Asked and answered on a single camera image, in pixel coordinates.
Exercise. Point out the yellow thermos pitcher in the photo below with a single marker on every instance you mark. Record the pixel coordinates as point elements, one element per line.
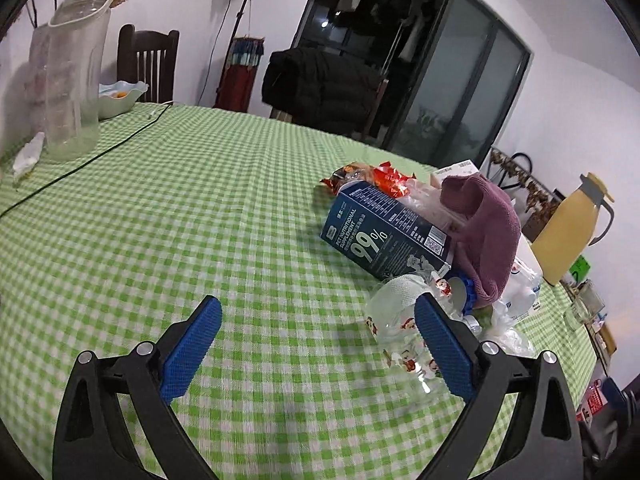
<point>565,230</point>

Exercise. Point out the black padded jacket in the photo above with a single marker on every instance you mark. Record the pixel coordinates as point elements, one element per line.
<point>320,90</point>

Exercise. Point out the red boxes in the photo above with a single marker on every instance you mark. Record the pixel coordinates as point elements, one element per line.
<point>592,402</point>

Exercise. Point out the blue ridged lid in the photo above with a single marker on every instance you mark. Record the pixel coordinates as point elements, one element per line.
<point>467,292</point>

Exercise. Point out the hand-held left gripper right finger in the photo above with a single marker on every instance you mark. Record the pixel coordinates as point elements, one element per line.
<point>442,352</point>

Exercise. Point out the clear plastic water pitcher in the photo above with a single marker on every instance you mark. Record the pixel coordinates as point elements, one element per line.
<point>75,85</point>

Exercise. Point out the orange printed snack packet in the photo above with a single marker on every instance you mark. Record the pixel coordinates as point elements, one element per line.
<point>347,175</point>

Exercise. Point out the clear glass vase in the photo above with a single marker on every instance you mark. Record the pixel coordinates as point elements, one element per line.
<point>37,70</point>

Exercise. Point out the purple cloth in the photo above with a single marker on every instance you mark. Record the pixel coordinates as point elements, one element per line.
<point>490,240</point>

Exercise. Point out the red snack wrapper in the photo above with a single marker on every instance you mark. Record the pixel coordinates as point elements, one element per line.
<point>392,180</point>

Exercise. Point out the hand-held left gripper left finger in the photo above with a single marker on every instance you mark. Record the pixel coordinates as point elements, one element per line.
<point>192,347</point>

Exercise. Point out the red cloth with striped trim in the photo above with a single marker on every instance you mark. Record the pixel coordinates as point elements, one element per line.
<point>237,80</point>

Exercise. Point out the tissue pack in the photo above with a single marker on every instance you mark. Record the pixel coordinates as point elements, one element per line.
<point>457,170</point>

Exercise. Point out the sliding glass door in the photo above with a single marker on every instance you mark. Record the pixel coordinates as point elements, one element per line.
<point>450,85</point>

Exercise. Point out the pale blue wavy bowl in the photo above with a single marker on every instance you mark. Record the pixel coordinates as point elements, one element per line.
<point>120,106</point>

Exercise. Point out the folding table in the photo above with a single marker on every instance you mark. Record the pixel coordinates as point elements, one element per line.
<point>590,305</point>

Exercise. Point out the clear plastic bottle white label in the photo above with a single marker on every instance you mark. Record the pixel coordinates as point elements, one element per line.
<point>522,295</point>

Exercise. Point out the green paper bag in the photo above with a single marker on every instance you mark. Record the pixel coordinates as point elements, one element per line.
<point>580,267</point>

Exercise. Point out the clear plastic packaging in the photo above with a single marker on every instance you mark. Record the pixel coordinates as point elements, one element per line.
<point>425,205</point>

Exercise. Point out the crumpled white tissue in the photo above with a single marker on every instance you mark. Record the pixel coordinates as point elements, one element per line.
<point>30,155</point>

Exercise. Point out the green checked tablecloth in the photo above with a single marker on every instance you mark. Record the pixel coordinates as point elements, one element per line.
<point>200,220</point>

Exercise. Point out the dark blue carton box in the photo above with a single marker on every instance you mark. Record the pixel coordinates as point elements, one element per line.
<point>380,230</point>

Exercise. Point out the clothes drying rack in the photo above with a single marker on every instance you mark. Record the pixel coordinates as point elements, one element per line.
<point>530,185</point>

